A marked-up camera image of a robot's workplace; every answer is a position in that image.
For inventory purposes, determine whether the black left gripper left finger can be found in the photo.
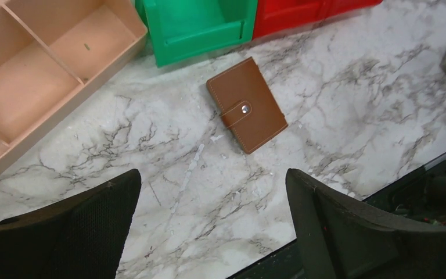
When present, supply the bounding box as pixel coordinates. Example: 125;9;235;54
0;169;142;278

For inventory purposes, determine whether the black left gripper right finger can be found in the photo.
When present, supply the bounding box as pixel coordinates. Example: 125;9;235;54
285;169;446;278

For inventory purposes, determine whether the brown leather card holder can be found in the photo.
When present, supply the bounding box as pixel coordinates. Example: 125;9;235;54
206;57;288;154

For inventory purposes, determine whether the peach plastic file organizer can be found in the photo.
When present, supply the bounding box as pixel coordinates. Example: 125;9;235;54
0;0;148;174

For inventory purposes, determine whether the green plastic bin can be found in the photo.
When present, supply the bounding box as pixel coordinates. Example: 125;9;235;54
134;0;258;67

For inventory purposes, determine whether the red plastic bin middle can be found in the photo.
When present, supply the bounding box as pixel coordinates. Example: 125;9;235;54
253;0;330;40

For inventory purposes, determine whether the red plastic bin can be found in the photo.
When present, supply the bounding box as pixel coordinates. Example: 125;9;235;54
326;0;383;17
253;0;330;40

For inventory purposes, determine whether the red plastic bin right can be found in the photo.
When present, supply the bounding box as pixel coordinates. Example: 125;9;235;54
326;0;383;17

